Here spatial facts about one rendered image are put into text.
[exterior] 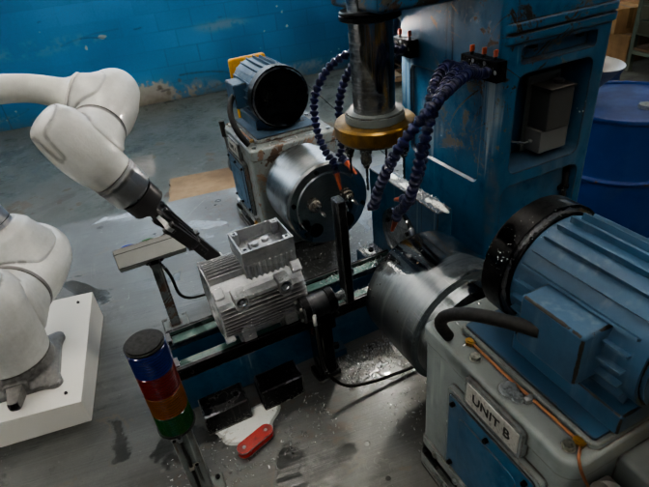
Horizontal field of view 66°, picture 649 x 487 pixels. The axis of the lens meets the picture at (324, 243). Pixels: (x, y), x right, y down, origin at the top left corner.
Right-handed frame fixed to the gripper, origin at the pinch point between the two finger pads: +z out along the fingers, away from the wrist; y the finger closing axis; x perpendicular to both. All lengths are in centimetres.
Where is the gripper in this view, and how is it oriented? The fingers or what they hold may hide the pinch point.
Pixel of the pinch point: (205, 249)
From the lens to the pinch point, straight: 115.6
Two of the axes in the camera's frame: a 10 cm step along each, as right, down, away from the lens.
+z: 5.4, 5.6, 6.3
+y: -4.3, -4.5, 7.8
